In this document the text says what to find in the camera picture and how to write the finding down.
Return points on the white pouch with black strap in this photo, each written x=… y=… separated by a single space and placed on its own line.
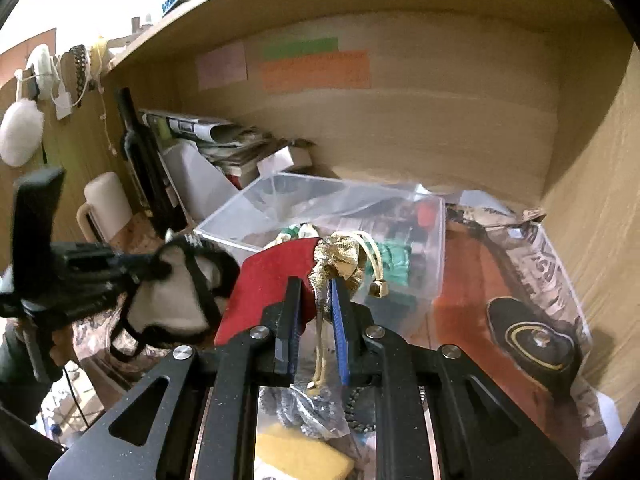
x=180 y=298

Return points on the floral fabric scrunchie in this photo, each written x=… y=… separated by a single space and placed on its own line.
x=297 y=232

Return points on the green sticky note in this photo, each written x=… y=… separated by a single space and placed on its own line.
x=301 y=47

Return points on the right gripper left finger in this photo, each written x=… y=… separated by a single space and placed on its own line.
x=194 y=414

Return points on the orange sticky note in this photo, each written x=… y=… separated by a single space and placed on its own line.
x=328 y=70

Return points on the gold drawstring pouch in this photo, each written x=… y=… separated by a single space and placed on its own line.
x=343 y=254

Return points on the cream plastic mug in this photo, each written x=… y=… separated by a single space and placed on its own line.
x=106 y=210

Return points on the silver grey mesh pouch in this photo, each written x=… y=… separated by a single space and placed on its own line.
x=318 y=416

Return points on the white fluffy pompom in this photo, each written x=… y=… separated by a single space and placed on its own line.
x=21 y=132

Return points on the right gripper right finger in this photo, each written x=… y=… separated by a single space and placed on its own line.
x=437 y=414

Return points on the pink sticky note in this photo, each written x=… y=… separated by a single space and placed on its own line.
x=221 y=67

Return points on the yellow sponge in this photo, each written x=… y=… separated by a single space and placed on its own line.
x=285 y=453

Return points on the clear plastic storage bin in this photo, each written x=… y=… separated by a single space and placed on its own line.
x=398 y=231

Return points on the small white cardboard box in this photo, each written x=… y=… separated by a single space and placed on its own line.
x=289 y=158

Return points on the red felt pouch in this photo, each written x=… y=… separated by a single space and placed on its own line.
x=262 y=282

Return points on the green knitted cloth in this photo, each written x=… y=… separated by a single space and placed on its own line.
x=395 y=262

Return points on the stack of newspapers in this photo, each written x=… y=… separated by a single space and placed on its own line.
x=231 y=147

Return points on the dark wine bottle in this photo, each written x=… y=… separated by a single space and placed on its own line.
x=140 y=149

